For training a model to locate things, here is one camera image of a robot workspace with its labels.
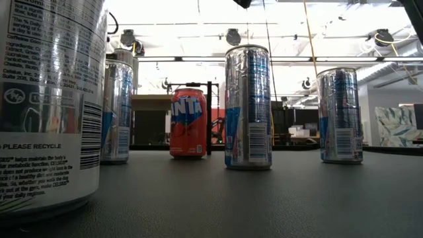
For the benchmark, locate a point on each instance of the red background panel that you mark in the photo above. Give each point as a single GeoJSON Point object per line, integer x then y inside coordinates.
{"type": "Point", "coordinates": [218, 113]}

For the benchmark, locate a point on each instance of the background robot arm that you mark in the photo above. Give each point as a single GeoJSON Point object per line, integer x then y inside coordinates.
{"type": "Point", "coordinates": [218, 129]}

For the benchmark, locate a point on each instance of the silver ventilation duct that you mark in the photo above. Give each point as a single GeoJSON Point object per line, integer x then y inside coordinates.
{"type": "Point", "coordinates": [380, 66]}

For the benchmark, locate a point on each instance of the silver blue Red Bull can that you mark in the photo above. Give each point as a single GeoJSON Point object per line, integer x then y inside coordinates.
{"type": "Point", "coordinates": [117, 115]}
{"type": "Point", "coordinates": [340, 115]}
{"type": "Point", "coordinates": [248, 105]}

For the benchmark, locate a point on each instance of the black table mat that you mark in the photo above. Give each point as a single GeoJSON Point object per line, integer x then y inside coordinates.
{"type": "Point", "coordinates": [231, 198]}

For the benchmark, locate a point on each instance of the wooden shelf with black frame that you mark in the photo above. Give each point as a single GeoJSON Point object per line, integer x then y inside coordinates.
{"type": "Point", "coordinates": [150, 102]}

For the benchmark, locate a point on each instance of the patterned wall panel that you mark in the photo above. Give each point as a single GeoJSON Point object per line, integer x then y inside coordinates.
{"type": "Point", "coordinates": [395, 127]}

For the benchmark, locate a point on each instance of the black monitor screen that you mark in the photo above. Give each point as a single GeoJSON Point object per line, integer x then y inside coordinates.
{"type": "Point", "coordinates": [419, 115]}

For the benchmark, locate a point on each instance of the orange Fanta can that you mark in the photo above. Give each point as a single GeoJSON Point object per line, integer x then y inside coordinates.
{"type": "Point", "coordinates": [188, 129]}

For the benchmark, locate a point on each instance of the white cardboard box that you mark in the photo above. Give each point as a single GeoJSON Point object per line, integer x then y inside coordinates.
{"type": "Point", "coordinates": [299, 131]}

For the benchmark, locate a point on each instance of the suspended linear ceiling light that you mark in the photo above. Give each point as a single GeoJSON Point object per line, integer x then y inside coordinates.
{"type": "Point", "coordinates": [347, 59]}

